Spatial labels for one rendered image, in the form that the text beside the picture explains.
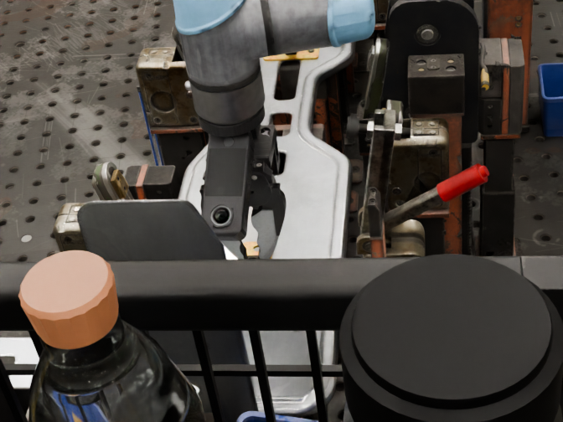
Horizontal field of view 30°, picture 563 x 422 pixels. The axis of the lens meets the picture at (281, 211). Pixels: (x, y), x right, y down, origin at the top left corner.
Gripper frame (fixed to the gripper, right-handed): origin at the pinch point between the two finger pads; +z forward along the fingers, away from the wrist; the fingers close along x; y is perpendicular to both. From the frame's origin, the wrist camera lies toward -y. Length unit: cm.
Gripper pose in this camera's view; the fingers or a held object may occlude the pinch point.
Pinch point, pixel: (252, 258)
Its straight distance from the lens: 122.2
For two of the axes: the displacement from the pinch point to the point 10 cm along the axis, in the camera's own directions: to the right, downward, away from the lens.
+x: -9.9, 0.2, 1.5
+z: 1.1, 7.5, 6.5
